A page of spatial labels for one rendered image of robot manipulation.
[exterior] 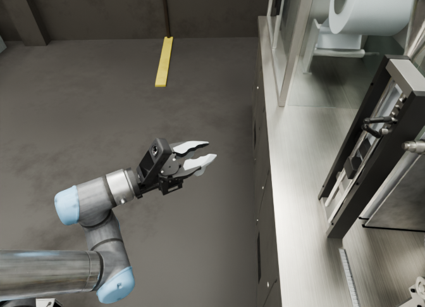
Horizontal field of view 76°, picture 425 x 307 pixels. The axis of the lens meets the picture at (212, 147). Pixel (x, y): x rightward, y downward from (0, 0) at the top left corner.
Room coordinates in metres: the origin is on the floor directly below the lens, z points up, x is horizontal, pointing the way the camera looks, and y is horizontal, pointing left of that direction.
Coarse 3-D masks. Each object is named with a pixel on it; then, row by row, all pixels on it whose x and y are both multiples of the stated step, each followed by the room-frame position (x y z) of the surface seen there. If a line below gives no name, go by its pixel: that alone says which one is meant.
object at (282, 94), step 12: (276, 0) 1.75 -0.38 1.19; (300, 0) 1.11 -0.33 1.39; (276, 12) 1.63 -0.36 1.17; (300, 12) 1.11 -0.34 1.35; (276, 24) 1.68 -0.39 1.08; (300, 24) 1.10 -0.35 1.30; (300, 36) 1.10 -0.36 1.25; (288, 60) 1.11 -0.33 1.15; (276, 72) 1.38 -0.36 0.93; (288, 72) 1.10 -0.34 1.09; (276, 84) 1.28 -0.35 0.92; (288, 84) 1.10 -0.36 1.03
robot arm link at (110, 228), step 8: (112, 216) 0.34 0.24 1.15; (80, 224) 0.31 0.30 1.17; (104, 224) 0.32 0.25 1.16; (112, 224) 0.32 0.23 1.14; (88, 232) 0.30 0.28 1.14; (96, 232) 0.30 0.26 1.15; (104, 232) 0.30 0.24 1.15; (112, 232) 0.30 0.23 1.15; (120, 232) 0.31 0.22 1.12; (88, 240) 0.28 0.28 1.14; (96, 240) 0.28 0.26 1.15; (88, 248) 0.27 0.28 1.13
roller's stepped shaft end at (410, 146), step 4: (412, 140) 0.40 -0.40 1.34; (420, 140) 0.40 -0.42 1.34; (424, 140) 0.39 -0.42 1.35; (404, 144) 0.39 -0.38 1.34; (408, 144) 0.39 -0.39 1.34; (412, 144) 0.38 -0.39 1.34; (416, 144) 0.38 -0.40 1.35; (420, 144) 0.38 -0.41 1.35; (424, 144) 0.38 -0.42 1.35; (404, 148) 0.38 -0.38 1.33; (408, 148) 0.38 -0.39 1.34; (412, 148) 0.38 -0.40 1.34; (416, 148) 0.38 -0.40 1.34; (420, 148) 0.38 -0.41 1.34; (424, 148) 0.37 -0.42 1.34; (412, 152) 0.38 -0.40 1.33; (416, 152) 0.37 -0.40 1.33; (420, 152) 0.37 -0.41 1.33; (424, 152) 0.37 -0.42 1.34
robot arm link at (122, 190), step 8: (112, 176) 0.38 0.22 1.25; (120, 176) 0.38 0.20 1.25; (112, 184) 0.36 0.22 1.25; (120, 184) 0.36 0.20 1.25; (128, 184) 0.36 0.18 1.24; (112, 192) 0.34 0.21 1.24; (120, 192) 0.35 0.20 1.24; (128, 192) 0.35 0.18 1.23; (120, 200) 0.34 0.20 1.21; (128, 200) 0.35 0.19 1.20
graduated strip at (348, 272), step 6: (342, 252) 0.36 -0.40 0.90; (342, 258) 0.34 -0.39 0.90; (342, 264) 0.33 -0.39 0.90; (348, 264) 0.33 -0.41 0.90; (348, 270) 0.31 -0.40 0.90; (348, 276) 0.29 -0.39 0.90; (348, 282) 0.27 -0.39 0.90; (354, 282) 0.27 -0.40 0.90; (348, 288) 0.26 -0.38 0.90; (354, 288) 0.26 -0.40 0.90; (354, 294) 0.24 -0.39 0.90; (354, 300) 0.23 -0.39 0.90; (354, 306) 0.21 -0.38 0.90; (360, 306) 0.21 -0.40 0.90
